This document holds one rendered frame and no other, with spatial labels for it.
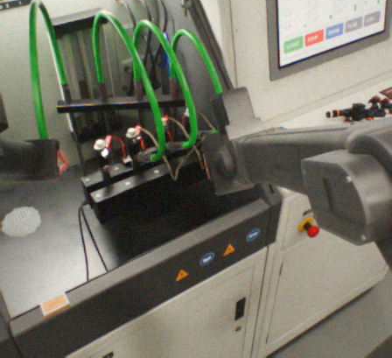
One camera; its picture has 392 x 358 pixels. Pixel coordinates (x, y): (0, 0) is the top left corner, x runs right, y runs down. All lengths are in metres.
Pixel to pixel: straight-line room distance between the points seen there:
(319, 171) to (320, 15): 1.11
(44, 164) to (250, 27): 0.64
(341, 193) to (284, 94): 1.10
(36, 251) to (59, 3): 0.61
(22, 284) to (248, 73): 0.76
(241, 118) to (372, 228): 0.44
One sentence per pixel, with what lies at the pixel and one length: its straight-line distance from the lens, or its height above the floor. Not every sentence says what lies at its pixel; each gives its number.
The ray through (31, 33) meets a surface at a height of 1.40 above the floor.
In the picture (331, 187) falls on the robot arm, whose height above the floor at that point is 1.61.
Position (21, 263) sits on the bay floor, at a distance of 1.23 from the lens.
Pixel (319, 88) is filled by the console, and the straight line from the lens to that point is 1.40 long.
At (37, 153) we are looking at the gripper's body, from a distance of 0.78.
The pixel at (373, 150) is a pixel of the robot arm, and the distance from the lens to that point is 0.22.
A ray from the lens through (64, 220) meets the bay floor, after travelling 1.29.
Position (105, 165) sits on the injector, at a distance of 1.09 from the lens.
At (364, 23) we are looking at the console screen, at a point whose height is 1.18.
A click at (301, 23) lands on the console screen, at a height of 1.24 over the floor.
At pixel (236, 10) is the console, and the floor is 1.31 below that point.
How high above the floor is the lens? 1.76
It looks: 42 degrees down
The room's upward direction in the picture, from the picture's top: straight up
